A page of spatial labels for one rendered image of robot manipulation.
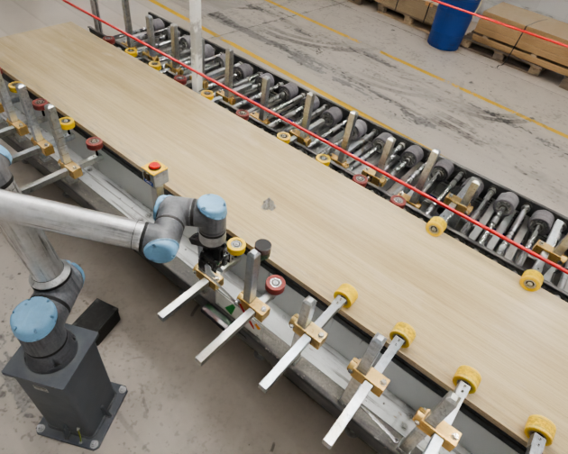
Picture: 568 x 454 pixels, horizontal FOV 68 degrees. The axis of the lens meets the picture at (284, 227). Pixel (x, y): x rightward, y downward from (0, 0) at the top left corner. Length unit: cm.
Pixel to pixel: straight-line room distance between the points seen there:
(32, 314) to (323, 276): 108
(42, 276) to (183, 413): 105
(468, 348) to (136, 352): 171
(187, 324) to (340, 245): 115
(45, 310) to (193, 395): 100
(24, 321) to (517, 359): 178
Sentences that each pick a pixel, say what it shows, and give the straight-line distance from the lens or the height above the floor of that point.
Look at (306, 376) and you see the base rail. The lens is 173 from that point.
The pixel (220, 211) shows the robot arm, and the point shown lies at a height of 134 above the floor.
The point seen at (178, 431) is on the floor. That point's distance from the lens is 238.
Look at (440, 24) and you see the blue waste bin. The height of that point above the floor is 31.
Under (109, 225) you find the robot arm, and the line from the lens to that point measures 128.
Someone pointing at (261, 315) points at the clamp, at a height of 87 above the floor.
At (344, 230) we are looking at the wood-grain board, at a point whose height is 90.
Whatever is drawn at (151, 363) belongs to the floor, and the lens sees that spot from 254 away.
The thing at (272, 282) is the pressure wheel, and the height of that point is 90.
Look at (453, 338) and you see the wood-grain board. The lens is 177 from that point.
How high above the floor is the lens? 225
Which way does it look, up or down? 45 degrees down
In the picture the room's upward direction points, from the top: 10 degrees clockwise
